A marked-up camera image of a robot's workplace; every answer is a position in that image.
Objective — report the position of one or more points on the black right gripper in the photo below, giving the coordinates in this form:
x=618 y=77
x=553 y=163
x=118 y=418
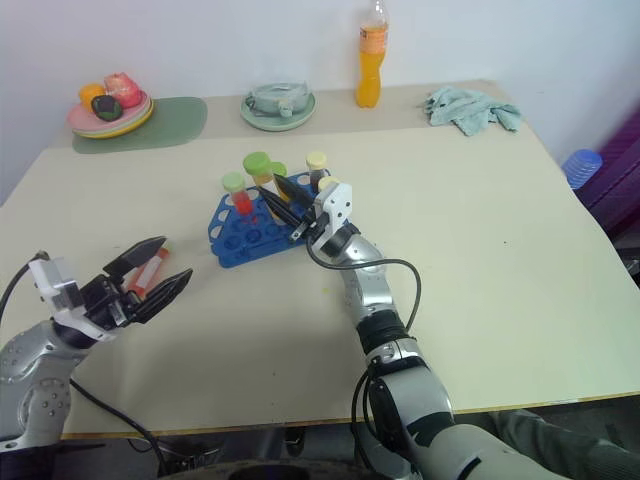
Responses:
x=312 y=227

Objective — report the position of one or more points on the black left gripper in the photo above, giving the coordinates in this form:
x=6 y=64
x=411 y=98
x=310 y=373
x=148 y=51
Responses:
x=102 y=302

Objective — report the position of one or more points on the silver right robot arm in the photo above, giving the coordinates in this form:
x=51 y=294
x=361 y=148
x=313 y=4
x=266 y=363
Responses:
x=370 y=285

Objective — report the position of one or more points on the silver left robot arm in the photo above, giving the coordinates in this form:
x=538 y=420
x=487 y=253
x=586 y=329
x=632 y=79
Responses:
x=30 y=360

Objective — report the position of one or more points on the red test tube white label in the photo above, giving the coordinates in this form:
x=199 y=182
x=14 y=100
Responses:
x=150 y=272

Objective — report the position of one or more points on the yellow-capped test tube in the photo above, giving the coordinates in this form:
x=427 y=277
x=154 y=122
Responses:
x=327 y=181

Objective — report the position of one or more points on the blue test tube rack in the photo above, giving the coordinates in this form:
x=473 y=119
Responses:
x=240 y=245

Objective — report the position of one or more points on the dark green tube cap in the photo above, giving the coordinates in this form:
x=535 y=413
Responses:
x=278 y=167

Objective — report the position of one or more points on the wide green-capped yellow tube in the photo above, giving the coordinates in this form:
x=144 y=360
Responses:
x=259 y=167

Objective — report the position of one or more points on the yellow-capped dark liquid tube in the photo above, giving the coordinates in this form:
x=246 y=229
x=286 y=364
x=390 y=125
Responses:
x=316 y=167

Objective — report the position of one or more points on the green-capped red liquid tube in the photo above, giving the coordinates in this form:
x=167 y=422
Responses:
x=239 y=195

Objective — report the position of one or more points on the pale green plate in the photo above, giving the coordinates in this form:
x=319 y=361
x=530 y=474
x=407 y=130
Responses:
x=277 y=121

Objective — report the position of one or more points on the grey-green bowl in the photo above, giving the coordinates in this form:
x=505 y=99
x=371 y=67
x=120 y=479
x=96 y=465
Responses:
x=272 y=96

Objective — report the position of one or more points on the green placemat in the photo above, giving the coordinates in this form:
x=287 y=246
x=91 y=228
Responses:
x=170 y=125

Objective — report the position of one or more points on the orange soda bottle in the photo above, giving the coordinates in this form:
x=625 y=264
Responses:
x=371 y=65

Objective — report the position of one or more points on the pink plate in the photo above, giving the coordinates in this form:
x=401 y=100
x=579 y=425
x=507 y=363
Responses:
x=82 y=120

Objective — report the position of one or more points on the dark green toy fruit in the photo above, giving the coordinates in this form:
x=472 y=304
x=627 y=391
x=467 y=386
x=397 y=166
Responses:
x=106 y=107

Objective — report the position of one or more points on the red toy fruit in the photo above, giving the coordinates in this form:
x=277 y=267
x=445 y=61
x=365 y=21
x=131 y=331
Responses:
x=122 y=89

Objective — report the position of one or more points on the orange toy fruit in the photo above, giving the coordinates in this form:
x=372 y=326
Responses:
x=90 y=93

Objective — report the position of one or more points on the teal crumpled cloth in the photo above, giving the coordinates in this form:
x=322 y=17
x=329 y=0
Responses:
x=470 y=110

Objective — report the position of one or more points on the purple furniture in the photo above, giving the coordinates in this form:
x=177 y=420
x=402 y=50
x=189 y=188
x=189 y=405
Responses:
x=622 y=170

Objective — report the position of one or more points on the grey-green fabric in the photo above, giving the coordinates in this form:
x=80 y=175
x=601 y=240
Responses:
x=555 y=437

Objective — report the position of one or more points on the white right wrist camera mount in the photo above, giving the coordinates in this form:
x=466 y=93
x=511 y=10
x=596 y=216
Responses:
x=337 y=202

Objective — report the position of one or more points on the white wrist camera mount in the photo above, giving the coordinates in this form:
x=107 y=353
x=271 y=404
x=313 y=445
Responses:
x=60 y=295
x=337 y=202

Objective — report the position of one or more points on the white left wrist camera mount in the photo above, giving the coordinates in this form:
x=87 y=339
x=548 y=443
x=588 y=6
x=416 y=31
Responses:
x=60 y=295

